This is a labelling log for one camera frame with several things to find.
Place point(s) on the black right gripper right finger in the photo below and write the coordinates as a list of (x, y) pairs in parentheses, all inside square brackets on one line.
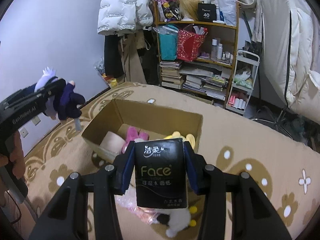
[(253, 215)]

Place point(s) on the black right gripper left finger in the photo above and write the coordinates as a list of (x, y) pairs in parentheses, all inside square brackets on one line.
[(65, 216)]

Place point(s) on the purple haired doll plush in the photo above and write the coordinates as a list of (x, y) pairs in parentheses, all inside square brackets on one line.
[(64, 104)]

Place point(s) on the pink tissue pack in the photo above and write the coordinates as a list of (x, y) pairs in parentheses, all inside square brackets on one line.
[(145, 215)]

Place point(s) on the white marshmallow face plush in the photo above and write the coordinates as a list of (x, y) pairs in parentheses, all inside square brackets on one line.
[(112, 143)]

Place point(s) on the black Face tissue pack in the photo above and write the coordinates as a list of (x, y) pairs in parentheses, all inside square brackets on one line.
[(160, 175)]

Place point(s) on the person's left hand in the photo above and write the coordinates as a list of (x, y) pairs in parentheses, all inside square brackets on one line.
[(16, 157)]

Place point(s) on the cardboard box with yellow print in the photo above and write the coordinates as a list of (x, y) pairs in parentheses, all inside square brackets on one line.
[(158, 121)]

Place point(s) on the yellow plush toy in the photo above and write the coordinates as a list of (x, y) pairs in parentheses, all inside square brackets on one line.
[(189, 137)]

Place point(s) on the pink plush toy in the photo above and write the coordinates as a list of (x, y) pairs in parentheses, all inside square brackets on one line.
[(134, 135)]

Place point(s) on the stack of books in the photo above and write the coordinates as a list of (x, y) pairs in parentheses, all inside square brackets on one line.
[(200, 78)]

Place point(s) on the white puffer jacket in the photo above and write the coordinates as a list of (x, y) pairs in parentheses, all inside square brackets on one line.
[(120, 17)]

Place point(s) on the white rolling cart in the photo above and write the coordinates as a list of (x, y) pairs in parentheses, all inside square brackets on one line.
[(242, 81)]

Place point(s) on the teal gift bag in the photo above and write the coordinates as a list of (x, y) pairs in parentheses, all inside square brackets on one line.
[(168, 36)]

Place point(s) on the wooden storage shelf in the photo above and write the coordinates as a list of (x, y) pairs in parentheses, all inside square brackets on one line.
[(219, 46)]

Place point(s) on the red gift bag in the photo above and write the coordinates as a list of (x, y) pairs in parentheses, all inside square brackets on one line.
[(190, 38)]

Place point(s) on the cream folded duvet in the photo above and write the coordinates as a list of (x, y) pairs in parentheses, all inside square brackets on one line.
[(291, 54)]

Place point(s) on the blonde wig on stand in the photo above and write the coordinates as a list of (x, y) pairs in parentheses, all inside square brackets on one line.
[(188, 9)]

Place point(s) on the black box labelled 40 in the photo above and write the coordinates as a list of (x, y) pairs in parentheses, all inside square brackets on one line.
[(206, 12)]

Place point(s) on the black and white plush keychain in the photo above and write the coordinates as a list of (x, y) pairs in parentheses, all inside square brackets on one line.
[(176, 219)]

